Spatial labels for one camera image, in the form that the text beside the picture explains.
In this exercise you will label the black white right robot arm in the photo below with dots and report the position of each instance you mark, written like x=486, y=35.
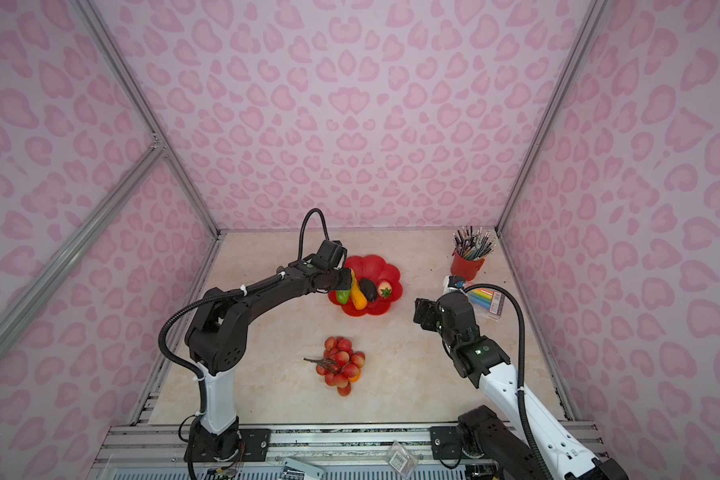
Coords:
x=540, y=447

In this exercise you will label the clear plastic tag box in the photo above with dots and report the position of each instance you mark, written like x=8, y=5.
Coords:
x=401, y=460

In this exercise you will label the red pencil cup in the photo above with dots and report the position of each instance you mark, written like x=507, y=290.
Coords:
x=466, y=269

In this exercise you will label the red lychee bunch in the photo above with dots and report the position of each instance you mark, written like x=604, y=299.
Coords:
x=339, y=362

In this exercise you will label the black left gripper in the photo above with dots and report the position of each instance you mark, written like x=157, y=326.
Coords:
x=347, y=282

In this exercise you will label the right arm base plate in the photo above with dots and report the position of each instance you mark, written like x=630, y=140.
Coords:
x=447, y=443

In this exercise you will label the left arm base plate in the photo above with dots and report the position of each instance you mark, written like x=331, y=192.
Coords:
x=247, y=445

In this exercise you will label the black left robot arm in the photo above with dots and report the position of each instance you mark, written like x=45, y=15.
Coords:
x=217, y=341

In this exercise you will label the yellow orange fake fruit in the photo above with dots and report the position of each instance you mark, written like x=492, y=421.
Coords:
x=357, y=297

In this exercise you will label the red flower-shaped fruit bowl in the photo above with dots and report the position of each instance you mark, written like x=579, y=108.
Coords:
x=377, y=269

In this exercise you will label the dark fake avocado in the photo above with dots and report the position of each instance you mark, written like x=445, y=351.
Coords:
x=369, y=289

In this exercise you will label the diagonal aluminium frame bar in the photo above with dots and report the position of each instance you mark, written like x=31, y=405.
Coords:
x=16, y=318

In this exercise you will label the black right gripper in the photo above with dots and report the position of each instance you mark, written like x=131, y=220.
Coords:
x=432, y=309

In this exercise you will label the bundle of coloured pencils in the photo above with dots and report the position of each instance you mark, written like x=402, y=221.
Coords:
x=472, y=243

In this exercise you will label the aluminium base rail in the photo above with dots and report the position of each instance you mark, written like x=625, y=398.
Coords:
x=343, y=450

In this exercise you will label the clear box of coloured chalks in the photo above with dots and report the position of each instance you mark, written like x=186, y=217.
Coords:
x=488, y=299

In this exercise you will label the white label card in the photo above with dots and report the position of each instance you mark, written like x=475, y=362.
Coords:
x=297, y=470

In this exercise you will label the yellow green fake fruit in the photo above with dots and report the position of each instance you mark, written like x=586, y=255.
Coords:
x=343, y=296

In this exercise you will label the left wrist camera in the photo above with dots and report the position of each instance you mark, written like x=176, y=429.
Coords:
x=329, y=255

